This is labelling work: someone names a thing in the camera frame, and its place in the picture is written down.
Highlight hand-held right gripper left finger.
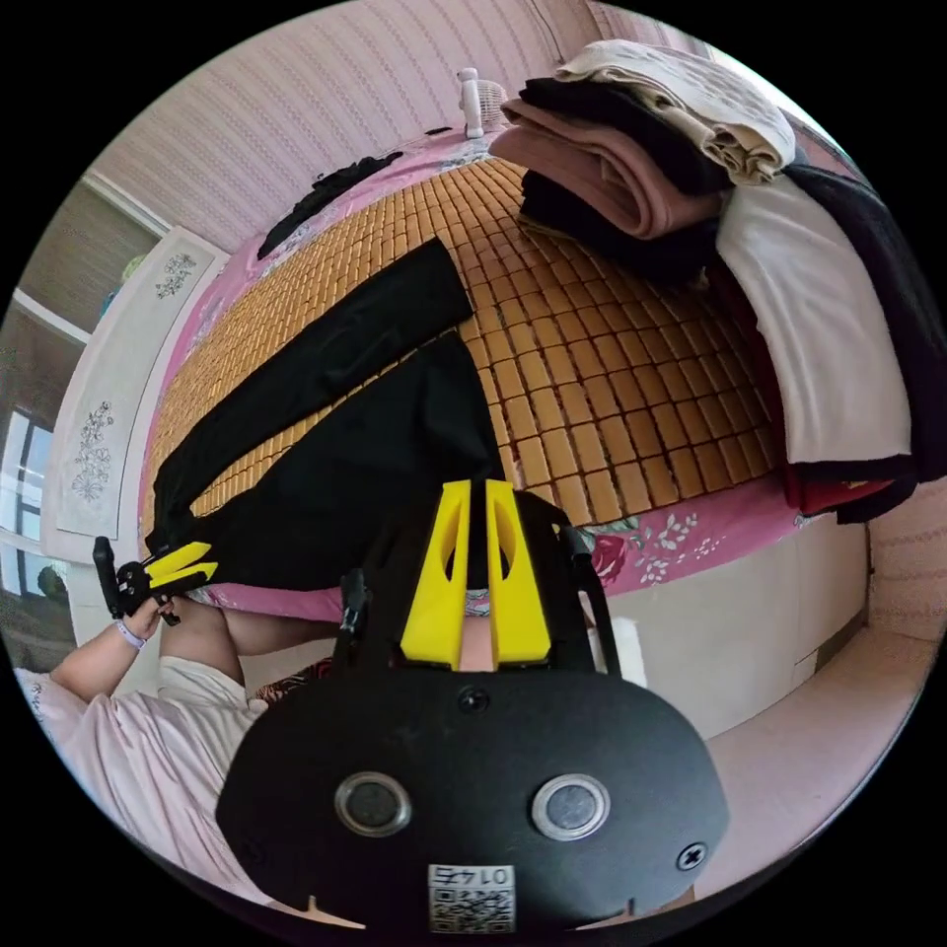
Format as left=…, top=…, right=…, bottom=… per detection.
left=401, top=480, right=473, bottom=672

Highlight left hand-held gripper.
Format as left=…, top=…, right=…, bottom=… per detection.
left=111, top=541, right=220, bottom=628

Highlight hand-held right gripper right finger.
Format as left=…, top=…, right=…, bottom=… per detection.
left=484, top=478, right=553, bottom=672

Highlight black pants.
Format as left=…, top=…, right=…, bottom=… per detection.
left=143, top=236, right=521, bottom=595

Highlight person's left forearm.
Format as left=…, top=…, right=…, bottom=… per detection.
left=45, top=619, right=149, bottom=701

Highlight person's left hand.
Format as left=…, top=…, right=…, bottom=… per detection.
left=122, top=599, right=178, bottom=645

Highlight window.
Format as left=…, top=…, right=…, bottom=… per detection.
left=0, top=402, right=57, bottom=602

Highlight person's body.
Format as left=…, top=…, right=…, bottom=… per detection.
left=13, top=603, right=349, bottom=912

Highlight white headboard with flower carving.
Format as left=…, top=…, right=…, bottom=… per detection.
left=40, top=224, right=232, bottom=565

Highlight bed with woven mat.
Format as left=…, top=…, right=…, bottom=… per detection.
left=138, top=129, right=876, bottom=741

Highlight black garment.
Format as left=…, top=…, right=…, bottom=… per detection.
left=255, top=150, right=405, bottom=261

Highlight pile of clothes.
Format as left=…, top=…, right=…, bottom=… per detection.
left=487, top=39, right=947, bottom=528

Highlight white fan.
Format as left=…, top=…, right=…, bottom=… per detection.
left=454, top=66, right=513, bottom=142

